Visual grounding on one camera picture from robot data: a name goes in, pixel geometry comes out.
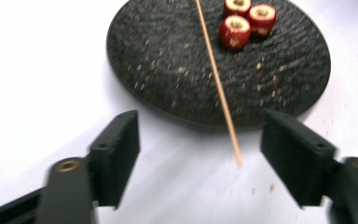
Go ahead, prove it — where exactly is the red cored fruit piece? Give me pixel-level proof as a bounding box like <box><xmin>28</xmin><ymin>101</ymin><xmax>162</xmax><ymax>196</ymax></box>
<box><xmin>223</xmin><ymin>0</ymin><xmax>253</xmax><ymax>19</ymax></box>
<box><xmin>246</xmin><ymin>4</ymin><xmax>277</xmax><ymax>38</ymax></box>
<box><xmin>218</xmin><ymin>15</ymin><xmax>252</xmax><ymax>51</ymax></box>

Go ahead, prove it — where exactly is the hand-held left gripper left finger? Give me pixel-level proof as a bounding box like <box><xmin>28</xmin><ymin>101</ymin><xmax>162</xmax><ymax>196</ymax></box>
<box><xmin>88</xmin><ymin>109</ymin><xmax>141</xmax><ymax>210</ymax></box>

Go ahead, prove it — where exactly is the black textured round plate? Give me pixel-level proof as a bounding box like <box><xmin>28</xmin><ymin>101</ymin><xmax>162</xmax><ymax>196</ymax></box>
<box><xmin>105</xmin><ymin>0</ymin><xmax>332</xmax><ymax>133</ymax></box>

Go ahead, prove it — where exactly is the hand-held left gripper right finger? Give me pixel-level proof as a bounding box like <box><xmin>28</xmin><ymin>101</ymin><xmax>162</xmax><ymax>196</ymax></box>
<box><xmin>259</xmin><ymin>108</ymin><xmax>337</xmax><ymax>208</ymax></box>

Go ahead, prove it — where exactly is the thin bamboo skewer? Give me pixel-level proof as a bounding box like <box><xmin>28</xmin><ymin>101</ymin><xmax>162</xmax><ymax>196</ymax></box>
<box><xmin>194</xmin><ymin>0</ymin><xmax>244</xmax><ymax>170</ymax></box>

